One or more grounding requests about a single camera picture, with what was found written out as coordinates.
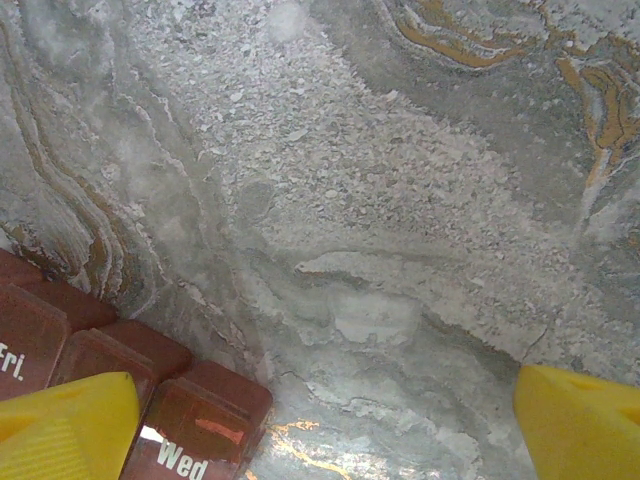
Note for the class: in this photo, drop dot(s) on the red-brown weekly pill organizer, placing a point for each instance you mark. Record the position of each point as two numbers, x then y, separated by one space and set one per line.
200 400

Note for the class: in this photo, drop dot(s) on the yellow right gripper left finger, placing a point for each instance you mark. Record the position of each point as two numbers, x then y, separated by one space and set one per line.
60 435

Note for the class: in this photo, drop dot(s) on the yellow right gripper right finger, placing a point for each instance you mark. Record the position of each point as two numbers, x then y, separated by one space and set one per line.
585 430

